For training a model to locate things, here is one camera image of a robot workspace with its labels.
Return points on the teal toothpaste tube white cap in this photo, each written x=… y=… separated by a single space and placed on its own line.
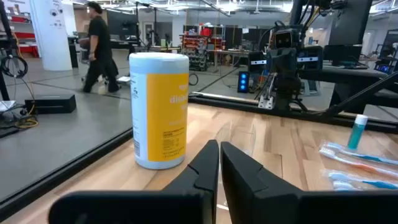
x=357 y=133

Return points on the black tripod stand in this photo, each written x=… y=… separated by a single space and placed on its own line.
x=3 y=87

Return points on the blue-lit computer tower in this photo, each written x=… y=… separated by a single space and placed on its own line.
x=243 y=81

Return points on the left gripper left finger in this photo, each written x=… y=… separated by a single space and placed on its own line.
x=186 y=205

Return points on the black box on floor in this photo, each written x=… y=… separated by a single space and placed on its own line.
x=51 y=104

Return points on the white metal bracket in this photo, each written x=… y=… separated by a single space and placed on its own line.
x=266 y=102

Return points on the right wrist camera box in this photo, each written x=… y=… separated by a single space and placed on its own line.
x=286 y=39

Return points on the white pillar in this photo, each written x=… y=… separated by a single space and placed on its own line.
x=53 y=37

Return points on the person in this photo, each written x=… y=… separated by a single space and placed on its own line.
x=99 y=37

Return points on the blue white toothbrush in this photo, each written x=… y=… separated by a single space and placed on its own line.
x=342 y=186
x=373 y=158
x=379 y=184

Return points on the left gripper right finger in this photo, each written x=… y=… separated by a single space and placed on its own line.
x=264 y=205

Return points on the dark desk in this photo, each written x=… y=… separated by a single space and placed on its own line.
x=351 y=74

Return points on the orange white toothbrush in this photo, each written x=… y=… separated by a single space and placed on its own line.
x=367 y=167

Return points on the yellow label wipes canister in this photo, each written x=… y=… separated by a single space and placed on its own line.
x=161 y=118

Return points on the red parts bin shelf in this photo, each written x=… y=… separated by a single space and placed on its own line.
x=199 y=46

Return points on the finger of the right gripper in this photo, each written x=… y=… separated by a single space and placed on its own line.
x=289 y=62
x=276 y=62

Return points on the large black monitor panel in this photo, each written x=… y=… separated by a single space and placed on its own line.
x=349 y=21

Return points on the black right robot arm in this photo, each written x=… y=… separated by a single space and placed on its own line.
x=287 y=90

